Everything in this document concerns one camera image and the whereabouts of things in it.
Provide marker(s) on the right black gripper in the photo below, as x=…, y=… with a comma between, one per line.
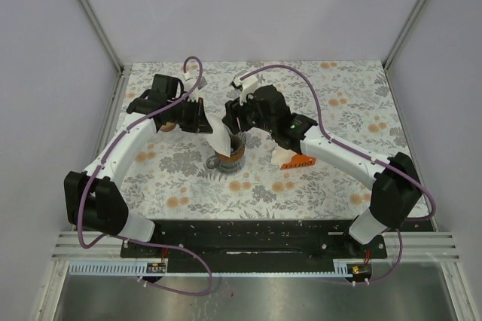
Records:
x=232, y=109

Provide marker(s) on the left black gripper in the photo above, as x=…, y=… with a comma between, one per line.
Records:
x=199, y=123

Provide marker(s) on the clear glass dripper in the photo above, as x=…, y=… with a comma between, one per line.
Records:
x=214, y=163

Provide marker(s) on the orange coffee filter box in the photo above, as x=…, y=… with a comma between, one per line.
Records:
x=298, y=161

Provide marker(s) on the grey plastic dripper cone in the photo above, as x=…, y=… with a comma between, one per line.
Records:
x=237, y=148

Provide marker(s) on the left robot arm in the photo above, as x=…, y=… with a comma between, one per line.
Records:
x=93, y=197

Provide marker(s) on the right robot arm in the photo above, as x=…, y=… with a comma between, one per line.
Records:
x=393, y=181

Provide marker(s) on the floral table mat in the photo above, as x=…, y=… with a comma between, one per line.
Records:
x=169, y=178

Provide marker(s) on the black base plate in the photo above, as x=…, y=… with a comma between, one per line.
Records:
x=257, y=245

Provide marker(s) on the white slotted cable duct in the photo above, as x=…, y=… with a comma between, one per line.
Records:
x=150, y=269

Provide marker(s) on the aluminium rail frame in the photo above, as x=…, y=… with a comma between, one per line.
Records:
x=417, y=247

